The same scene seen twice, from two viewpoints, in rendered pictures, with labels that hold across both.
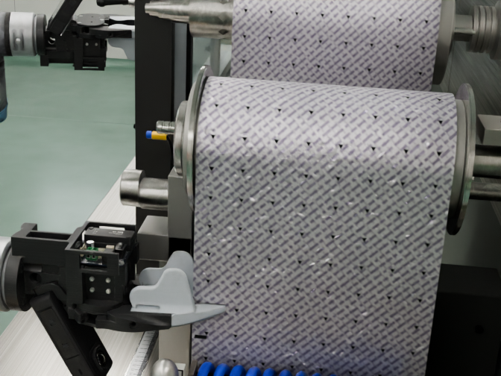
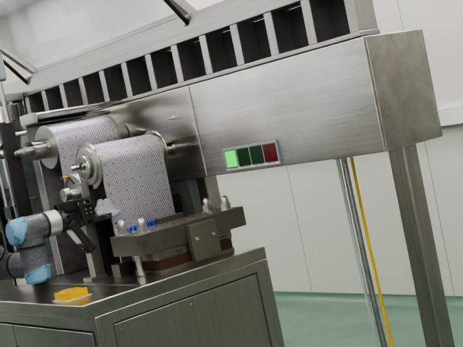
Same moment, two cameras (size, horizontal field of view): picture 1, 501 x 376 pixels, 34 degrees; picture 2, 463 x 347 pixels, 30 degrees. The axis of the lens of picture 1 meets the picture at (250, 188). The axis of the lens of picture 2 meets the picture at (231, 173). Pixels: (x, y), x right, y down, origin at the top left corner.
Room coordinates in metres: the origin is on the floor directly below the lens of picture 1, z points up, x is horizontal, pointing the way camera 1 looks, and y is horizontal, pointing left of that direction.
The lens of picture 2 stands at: (-1.42, 1.63, 1.28)
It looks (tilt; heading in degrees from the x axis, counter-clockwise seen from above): 3 degrees down; 315
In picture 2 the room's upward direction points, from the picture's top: 12 degrees counter-clockwise
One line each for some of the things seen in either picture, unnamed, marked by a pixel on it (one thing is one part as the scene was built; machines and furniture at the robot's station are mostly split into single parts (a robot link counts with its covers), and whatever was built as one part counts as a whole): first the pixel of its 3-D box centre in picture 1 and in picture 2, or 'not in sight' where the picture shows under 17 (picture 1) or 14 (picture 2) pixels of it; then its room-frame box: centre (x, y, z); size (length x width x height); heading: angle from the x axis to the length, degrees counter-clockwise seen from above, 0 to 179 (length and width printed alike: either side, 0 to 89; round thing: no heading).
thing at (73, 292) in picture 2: not in sight; (71, 294); (0.65, 0.30, 0.91); 0.07 x 0.07 x 0.02; 85
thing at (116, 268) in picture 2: not in sight; (153, 259); (0.72, -0.07, 0.92); 0.28 x 0.04 x 0.04; 85
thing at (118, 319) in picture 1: (129, 312); (98, 217); (0.71, 0.11, 1.09); 0.09 x 0.05 x 0.02; 84
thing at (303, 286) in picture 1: (312, 294); (140, 197); (0.72, -0.07, 1.12); 0.23 x 0.01 x 0.18; 85
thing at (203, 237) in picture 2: not in sight; (204, 239); (0.50, -0.10, 0.96); 0.10 x 0.03 x 0.11; 85
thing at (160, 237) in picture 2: not in sight; (180, 230); (0.59, -0.09, 1.00); 0.40 x 0.16 x 0.06; 85
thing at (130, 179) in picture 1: (133, 187); (65, 195); (0.83, 0.13, 1.18); 0.04 x 0.02 x 0.04; 175
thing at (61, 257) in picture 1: (75, 273); (75, 214); (0.74, 0.17, 1.12); 0.12 x 0.08 x 0.09; 85
